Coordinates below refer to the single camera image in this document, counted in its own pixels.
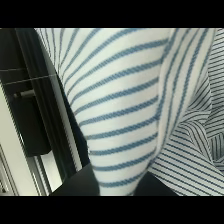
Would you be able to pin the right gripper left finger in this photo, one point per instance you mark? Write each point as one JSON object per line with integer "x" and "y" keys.
{"x": 81, "y": 183}

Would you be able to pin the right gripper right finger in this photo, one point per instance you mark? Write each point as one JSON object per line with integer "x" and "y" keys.
{"x": 151, "y": 187}

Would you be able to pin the white blue striped shirt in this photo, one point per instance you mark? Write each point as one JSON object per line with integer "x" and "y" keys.
{"x": 116, "y": 100}

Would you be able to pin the silver frame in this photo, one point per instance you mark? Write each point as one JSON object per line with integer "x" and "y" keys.
{"x": 13, "y": 150}

